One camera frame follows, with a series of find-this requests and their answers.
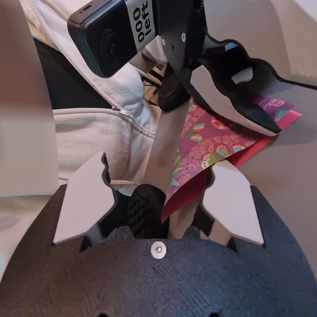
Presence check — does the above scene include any cream zip hoodie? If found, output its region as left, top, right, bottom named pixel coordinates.
left=20, top=0, right=165, bottom=197

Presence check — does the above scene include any cream hoodie drawstring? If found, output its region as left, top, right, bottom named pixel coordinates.
left=135, top=68, right=164, bottom=86

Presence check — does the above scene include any purple floral origami paper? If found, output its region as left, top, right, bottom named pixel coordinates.
left=161, top=94, right=303, bottom=223

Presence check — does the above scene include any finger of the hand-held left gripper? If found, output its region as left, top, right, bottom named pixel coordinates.
left=205, top=0, right=317, bottom=90
left=189, top=59, right=282, bottom=137

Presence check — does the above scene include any black inner shirt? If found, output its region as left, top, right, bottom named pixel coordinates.
left=33, top=38, right=111, bottom=110

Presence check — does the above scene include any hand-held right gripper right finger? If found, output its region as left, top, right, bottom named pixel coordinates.
left=201, top=165, right=264, bottom=248

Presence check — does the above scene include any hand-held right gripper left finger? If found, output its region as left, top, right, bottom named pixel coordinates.
left=53, top=152, right=118, bottom=246

